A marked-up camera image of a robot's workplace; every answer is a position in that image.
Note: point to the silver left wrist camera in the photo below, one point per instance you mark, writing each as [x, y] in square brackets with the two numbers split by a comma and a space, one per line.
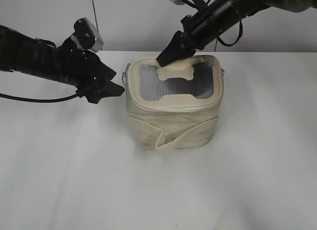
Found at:
[92, 38]

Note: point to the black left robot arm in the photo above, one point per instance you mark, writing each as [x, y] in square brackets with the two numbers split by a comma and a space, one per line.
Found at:
[32, 56]

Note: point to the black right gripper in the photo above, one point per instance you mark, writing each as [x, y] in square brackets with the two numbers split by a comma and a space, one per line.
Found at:
[199, 30]

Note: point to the cream zippered bag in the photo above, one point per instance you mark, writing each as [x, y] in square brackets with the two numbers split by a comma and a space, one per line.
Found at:
[176, 106]

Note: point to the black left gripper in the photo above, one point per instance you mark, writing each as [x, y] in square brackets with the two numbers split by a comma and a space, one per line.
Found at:
[87, 73]

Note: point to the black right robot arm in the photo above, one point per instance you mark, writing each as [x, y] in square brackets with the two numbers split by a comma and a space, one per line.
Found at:
[240, 9]

